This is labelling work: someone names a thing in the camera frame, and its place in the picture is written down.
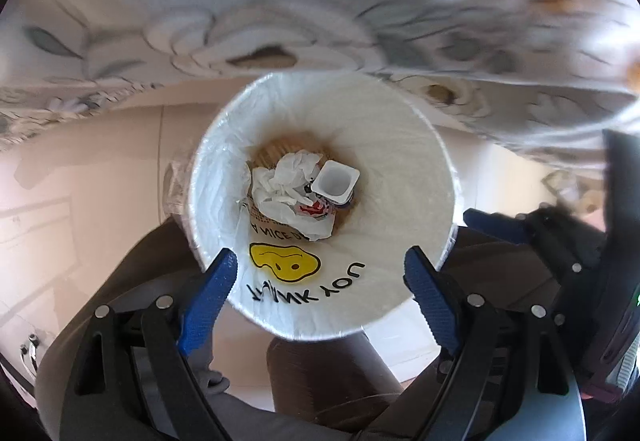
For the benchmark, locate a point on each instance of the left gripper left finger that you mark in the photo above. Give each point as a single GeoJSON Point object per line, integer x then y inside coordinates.
{"type": "Point", "coordinates": [104, 398]}

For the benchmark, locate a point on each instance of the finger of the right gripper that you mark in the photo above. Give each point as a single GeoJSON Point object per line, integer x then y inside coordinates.
{"type": "Point", "coordinates": [499, 226]}

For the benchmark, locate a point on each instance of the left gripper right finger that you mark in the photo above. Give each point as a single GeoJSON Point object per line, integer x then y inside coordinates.
{"type": "Point", "coordinates": [509, 377]}

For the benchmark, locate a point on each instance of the white plastic bag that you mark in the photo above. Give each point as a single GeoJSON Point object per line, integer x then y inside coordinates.
{"type": "Point", "coordinates": [283, 194]}

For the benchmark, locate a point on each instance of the white trash bin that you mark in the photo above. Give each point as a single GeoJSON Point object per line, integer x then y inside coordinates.
{"type": "Point", "coordinates": [407, 195]}

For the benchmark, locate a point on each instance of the grey trousers left leg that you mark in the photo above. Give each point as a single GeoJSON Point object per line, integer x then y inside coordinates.
{"type": "Point", "coordinates": [334, 391]}

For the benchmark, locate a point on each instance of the white yogurt cup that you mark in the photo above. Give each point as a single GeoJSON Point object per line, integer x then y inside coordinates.
{"type": "Point", "coordinates": [336, 182]}

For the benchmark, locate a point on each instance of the floral bed quilt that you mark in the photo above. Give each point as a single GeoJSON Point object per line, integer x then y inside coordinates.
{"type": "Point", "coordinates": [543, 78]}

